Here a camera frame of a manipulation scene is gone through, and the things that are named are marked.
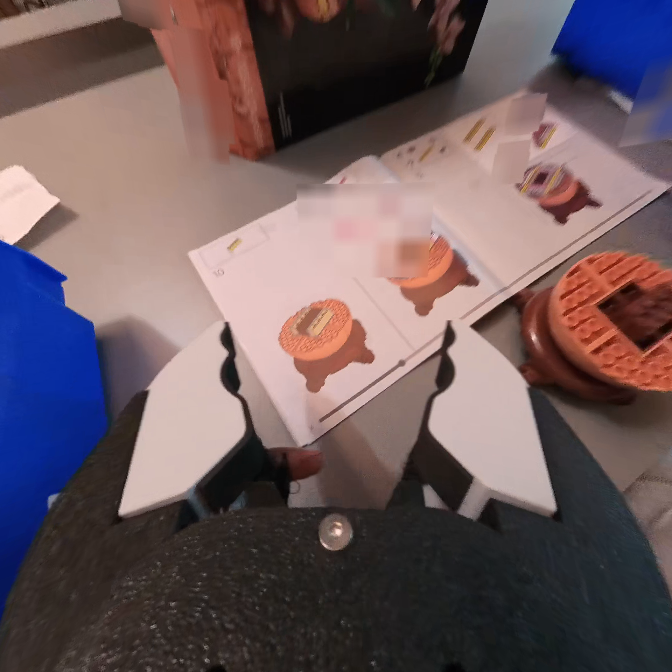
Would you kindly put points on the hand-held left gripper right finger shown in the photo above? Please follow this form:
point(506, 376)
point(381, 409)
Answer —
point(494, 441)

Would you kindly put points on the blue plastic bin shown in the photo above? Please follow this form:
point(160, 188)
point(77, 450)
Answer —
point(614, 42)
point(42, 420)

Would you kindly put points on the grey desk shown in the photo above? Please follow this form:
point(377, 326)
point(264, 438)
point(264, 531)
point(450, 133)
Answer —
point(126, 179)

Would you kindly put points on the round orange lego pot build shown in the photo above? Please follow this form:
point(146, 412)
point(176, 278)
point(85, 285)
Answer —
point(588, 305)

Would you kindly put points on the dark building set box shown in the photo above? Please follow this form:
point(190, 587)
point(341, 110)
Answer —
point(347, 74)

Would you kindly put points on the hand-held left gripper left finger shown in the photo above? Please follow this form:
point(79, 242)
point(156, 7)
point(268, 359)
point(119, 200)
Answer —
point(179, 441)

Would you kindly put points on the open building instruction booklet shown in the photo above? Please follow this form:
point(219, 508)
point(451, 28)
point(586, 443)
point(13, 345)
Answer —
point(263, 284)

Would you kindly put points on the person's left hand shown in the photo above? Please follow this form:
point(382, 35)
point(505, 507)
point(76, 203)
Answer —
point(299, 463)

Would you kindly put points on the white paper bag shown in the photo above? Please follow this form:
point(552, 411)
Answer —
point(21, 200)

